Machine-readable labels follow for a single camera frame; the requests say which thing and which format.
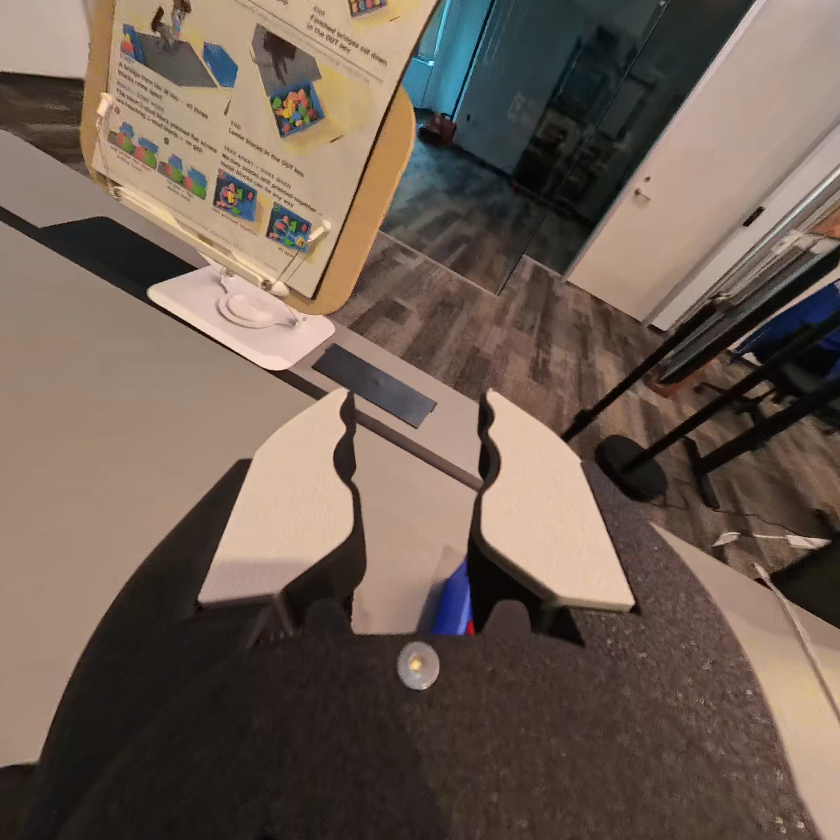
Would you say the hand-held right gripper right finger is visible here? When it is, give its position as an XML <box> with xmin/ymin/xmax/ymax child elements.
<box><xmin>467</xmin><ymin>390</ymin><xmax>636</xmax><ymax>634</ymax></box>

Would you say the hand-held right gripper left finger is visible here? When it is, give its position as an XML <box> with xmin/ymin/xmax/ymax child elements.
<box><xmin>197</xmin><ymin>387</ymin><xmax>367</xmax><ymax>631</ymax></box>

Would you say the blue plastic bin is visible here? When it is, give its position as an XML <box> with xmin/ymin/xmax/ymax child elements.
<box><xmin>430</xmin><ymin>556</ymin><xmax>475</xmax><ymax>637</ymax></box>

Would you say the dark metal desk plate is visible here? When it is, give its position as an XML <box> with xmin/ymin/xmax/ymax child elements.
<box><xmin>310</xmin><ymin>344</ymin><xmax>438</xmax><ymax>429</ymax></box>

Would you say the adjacent grey desk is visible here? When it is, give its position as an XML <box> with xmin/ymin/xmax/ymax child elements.
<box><xmin>650</xmin><ymin>524</ymin><xmax>840</xmax><ymax>840</ymax></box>

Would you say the black stand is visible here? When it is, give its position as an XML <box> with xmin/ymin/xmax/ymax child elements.
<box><xmin>594</xmin><ymin>315</ymin><xmax>840</xmax><ymax>504</ymax></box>

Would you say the white stand base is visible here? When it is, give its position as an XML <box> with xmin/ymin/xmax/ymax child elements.
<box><xmin>147</xmin><ymin>266</ymin><xmax>337</xmax><ymax>371</ymax></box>

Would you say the white power strip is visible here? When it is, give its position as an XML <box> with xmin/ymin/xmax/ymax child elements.
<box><xmin>712</xmin><ymin>530</ymin><xmax>833</xmax><ymax>551</ymax></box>

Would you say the blue cloth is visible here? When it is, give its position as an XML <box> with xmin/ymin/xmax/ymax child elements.
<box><xmin>738</xmin><ymin>279</ymin><xmax>840</xmax><ymax>371</ymax></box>

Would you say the instruction sheet on board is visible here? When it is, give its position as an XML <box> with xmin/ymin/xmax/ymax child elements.
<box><xmin>79</xmin><ymin>0</ymin><xmax>419</xmax><ymax>316</ymax></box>

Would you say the white door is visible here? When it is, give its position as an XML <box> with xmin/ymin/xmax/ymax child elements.
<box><xmin>564</xmin><ymin>0</ymin><xmax>840</xmax><ymax>332</ymax></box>

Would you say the red floor object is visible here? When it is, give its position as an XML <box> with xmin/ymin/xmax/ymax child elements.
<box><xmin>419</xmin><ymin>110</ymin><xmax>458</xmax><ymax>147</ymax></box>

